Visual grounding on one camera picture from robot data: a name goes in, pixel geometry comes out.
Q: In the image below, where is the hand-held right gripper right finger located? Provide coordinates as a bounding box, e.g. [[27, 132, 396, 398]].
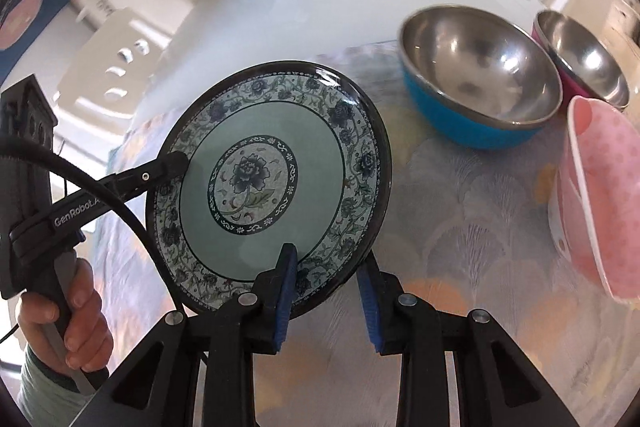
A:
[[356, 252, 581, 427]]

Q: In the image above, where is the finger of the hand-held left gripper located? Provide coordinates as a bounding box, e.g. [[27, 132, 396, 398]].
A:
[[75, 150, 191, 221]]

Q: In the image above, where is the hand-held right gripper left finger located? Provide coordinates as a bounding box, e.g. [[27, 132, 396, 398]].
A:
[[87, 243, 299, 427]]

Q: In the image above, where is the floral patterned green plate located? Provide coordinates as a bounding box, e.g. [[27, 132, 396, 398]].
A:
[[145, 61, 394, 321]]

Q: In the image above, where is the stainless steel bowl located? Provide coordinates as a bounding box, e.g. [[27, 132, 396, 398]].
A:
[[532, 10, 631, 112]]

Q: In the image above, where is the person's left forearm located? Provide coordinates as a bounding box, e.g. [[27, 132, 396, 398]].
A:
[[16, 344, 98, 427]]

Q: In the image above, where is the person's left hand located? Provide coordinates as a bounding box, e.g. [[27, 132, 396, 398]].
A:
[[16, 257, 115, 380]]

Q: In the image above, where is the patterned pastel tablecloth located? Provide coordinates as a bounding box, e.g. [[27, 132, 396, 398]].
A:
[[90, 39, 640, 427]]

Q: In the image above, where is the blue steel bowl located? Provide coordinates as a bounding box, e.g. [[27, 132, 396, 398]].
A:
[[398, 5, 564, 152]]

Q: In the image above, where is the pink polka dot bowl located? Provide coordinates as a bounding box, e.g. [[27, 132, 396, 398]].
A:
[[547, 95, 640, 306]]

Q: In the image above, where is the blue wall poster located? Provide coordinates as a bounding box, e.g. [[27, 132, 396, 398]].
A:
[[0, 0, 67, 80]]

